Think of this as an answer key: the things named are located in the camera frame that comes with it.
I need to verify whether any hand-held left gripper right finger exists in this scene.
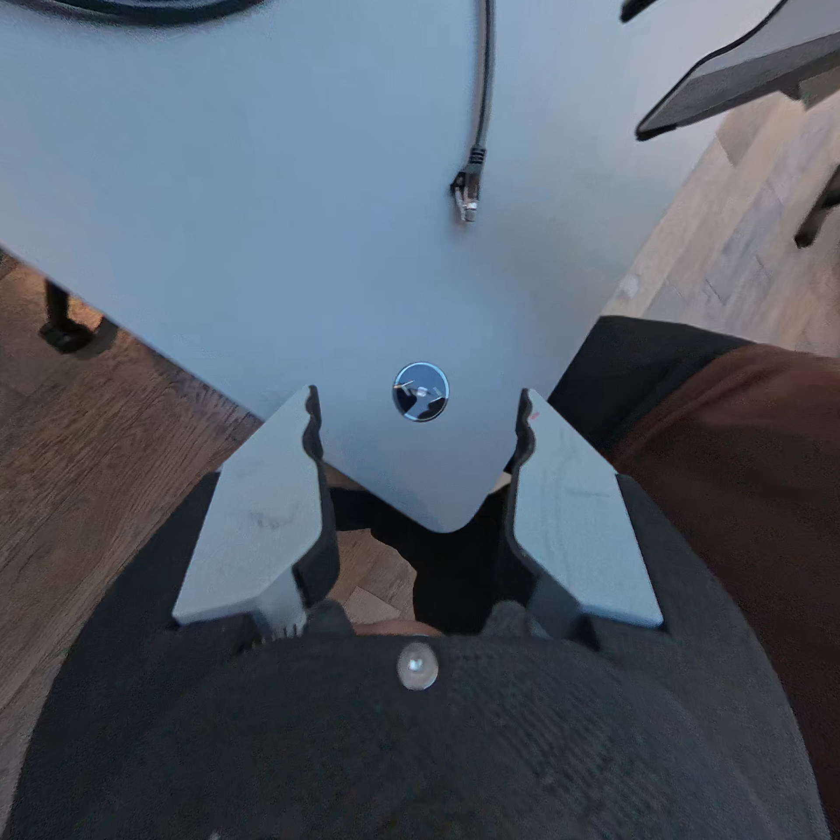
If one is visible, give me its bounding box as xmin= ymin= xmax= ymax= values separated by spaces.
xmin=504 ymin=387 xmax=665 ymax=641

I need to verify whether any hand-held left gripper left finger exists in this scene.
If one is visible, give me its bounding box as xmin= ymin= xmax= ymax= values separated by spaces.
xmin=172 ymin=385 xmax=341 ymax=637

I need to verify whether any black cable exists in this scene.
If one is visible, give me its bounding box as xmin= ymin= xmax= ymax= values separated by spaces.
xmin=13 ymin=0 xmax=497 ymax=225

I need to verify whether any black round desk button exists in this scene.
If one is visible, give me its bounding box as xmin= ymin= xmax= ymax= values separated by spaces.
xmin=392 ymin=361 xmax=451 ymax=423

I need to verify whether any black desk leg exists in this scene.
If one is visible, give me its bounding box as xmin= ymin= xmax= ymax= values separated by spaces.
xmin=38 ymin=279 xmax=106 ymax=357

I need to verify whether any person's dark trousered leg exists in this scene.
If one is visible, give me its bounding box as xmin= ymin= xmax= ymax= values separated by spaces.
xmin=546 ymin=315 xmax=752 ymax=463
xmin=328 ymin=486 xmax=534 ymax=636

